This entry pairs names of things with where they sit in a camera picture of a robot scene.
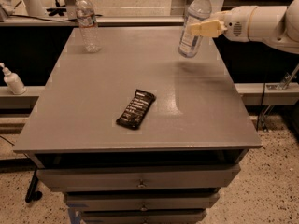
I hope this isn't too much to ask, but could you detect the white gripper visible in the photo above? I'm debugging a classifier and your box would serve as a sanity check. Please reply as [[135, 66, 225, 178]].
[[187, 6, 257, 42]]

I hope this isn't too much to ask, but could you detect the blue label plastic bottle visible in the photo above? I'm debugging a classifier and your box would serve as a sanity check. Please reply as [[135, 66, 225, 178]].
[[178, 0, 212, 58]]

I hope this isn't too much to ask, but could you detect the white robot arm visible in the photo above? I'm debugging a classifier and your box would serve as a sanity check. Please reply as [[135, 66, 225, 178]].
[[187, 0, 299, 54]]

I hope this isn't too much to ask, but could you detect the clear water bottle red label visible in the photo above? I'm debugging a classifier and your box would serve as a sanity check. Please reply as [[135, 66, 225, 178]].
[[76, 0, 101, 53]]

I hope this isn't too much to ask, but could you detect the white pump dispenser bottle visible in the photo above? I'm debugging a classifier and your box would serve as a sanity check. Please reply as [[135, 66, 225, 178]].
[[0, 63, 26, 95]]

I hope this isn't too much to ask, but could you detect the grey drawer cabinet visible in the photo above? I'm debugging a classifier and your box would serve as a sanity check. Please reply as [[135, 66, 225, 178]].
[[15, 27, 261, 224]]

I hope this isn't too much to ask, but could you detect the black snack bar wrapper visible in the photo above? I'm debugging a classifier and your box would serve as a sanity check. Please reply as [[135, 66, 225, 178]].
[[116, 90, 156, 130]]

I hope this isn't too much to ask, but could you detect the top grey drawer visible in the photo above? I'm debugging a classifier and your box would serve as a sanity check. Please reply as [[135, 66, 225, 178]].
[[36, 164, 240, 192]]

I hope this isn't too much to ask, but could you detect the grey drawer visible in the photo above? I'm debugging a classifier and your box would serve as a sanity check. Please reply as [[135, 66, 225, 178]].
[[81, 209, 206, 224], [65, 189, 219, 211], [36, 164, 240, 192]]

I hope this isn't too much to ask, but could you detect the middle grey drawer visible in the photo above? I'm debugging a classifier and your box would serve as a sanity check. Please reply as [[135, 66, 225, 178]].
[[65, 189, 219, 211]]

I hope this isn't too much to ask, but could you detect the bottom grey drawer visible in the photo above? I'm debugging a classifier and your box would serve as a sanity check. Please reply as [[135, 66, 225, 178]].
[[81, 209, 206, 224]]

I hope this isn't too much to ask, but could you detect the black caster wheel leg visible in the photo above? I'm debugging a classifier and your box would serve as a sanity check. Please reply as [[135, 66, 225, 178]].
[[25, 170, 43, 203]]

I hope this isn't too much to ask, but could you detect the black cable on rail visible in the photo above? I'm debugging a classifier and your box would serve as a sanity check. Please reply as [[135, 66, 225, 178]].
[[10, 13, 104, 23]]

